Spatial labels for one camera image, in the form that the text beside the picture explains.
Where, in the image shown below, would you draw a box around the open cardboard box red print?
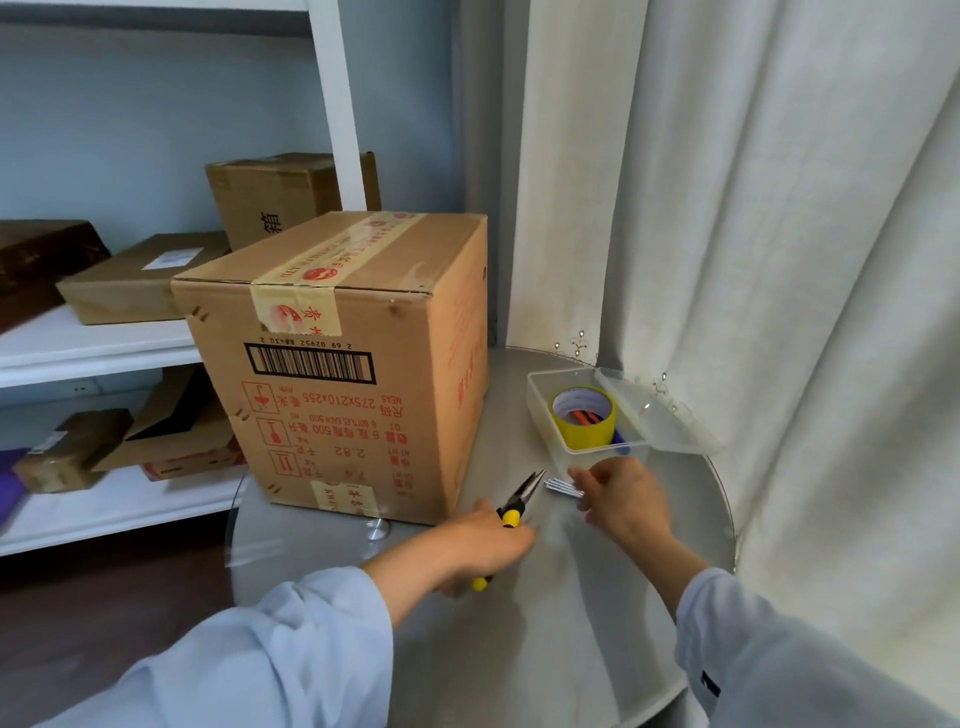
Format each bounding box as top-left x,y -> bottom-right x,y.
93,365 -> 249,481

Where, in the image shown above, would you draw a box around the white metal shelf unit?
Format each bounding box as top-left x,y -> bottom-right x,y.
0,0 -> 369,558

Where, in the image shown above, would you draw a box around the upright small cardboard box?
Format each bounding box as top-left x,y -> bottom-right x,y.
205,152 -> 382,253

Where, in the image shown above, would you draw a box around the yellow handled pliers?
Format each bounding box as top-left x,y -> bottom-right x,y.
470,469 -> 547,594

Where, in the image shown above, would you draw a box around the small taped brown parcel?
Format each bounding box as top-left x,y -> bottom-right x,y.
12,408 -> 135,495

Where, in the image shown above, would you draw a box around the person's right hand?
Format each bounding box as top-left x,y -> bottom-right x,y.
567,455 -> 674,550

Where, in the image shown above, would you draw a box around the person's left hand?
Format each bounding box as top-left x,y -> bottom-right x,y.
434,500 -> 538,599

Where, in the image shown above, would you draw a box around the person's left forearm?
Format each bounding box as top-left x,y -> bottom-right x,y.
33,539 -> 466,728

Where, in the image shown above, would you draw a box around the person's right forearm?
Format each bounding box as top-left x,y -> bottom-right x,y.
635,524 -> 958,728

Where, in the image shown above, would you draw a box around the brown cardboard box red print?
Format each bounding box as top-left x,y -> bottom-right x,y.
170,211 -> 490,526

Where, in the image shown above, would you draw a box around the dark brown flat box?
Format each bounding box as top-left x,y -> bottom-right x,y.
0,219 -> 112,334

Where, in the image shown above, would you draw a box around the white curtain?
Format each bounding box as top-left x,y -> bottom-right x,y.
453,0 -> 960,706

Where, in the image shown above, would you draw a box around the clear plastic container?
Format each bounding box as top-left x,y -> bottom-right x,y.
526,367 -> 650,481

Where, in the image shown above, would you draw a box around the flat brown box white label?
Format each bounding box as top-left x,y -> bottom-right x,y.
56,231 -> 232,326

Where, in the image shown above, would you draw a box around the yellow tape roll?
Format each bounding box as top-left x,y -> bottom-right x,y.
549,385 -> 618,451

